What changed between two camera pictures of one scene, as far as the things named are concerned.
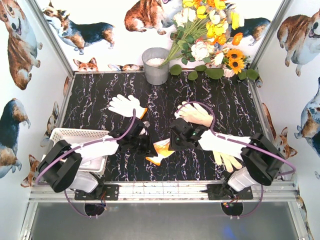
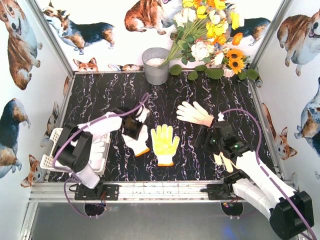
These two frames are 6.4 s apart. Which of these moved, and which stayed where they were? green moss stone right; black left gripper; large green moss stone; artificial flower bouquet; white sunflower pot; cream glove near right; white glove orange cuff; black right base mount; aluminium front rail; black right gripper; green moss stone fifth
Moved: black left gripper; black right gripper; white glove orange cuff
Stayed: aluminium front rail; artificial flower bouquet; green moss stone fifth; large green moss stone; cream glove near right; white sunflower pot; black right base mount; green moss stone right
